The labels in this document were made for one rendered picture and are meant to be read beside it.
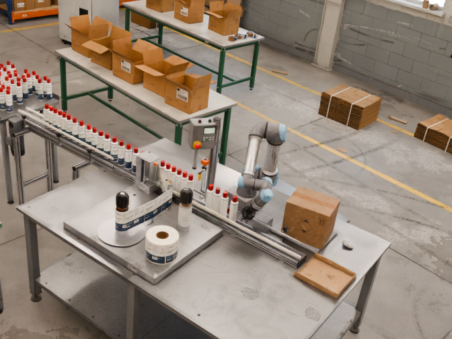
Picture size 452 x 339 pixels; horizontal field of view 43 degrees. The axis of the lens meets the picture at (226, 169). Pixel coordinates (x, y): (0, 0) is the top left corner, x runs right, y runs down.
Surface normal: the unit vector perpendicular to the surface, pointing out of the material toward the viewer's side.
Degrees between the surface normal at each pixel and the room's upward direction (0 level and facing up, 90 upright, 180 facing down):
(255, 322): 0
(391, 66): 90
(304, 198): 0
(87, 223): 0
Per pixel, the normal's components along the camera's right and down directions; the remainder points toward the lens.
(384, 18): -0.70, 0.29
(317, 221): -0.45, 0.41
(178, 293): 0.11, -0.86
